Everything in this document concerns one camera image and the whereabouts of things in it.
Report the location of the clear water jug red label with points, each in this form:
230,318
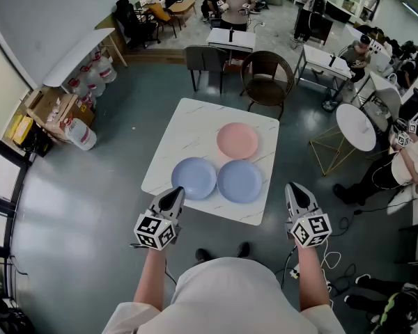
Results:
81,135

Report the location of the pink plate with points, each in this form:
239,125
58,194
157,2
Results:
237,140

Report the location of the black office chair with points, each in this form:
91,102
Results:
130,23

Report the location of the wooden low table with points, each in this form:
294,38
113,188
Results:
181,6

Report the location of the yellow chair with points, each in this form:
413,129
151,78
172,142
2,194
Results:
160,12

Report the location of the person's left forearm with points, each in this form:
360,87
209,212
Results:
149,280

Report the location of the black green backpack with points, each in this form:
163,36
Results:
400,308

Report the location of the brown wicker chair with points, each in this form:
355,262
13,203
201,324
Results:
266,89

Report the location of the white rectangular desk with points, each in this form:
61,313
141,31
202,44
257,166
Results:
320,59
242,40

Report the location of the person's white shirt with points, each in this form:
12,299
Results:
226,298

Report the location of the person's right forearm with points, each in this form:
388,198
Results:
311,277

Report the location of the person's black shoe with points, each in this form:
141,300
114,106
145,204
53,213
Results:
244,250
202,255

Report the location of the person's left black shoe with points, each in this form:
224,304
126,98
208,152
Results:
202,255

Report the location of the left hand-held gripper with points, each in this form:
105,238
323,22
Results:
149,230

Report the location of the blue plate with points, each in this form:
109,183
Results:
194,176
239,181

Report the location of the white curved board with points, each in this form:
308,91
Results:
80,56

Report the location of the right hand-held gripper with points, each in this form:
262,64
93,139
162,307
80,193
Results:
311,230

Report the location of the cardboard box yellow sticker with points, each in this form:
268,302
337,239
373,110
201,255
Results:
85,113

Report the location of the black bag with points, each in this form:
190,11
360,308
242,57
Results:
38,144

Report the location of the white round stool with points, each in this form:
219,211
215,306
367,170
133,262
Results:
400,200

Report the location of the person's right black shoe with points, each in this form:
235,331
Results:
244,250

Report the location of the gray upholstered chair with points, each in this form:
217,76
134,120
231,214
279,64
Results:
205,59

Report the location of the open cardboard box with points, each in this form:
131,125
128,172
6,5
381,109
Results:
43,108

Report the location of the white power adapter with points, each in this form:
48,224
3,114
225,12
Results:
294,273

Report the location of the row of clear water jugs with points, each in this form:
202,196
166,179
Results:
102,70

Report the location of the round white table gold frame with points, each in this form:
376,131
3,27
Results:
352,124

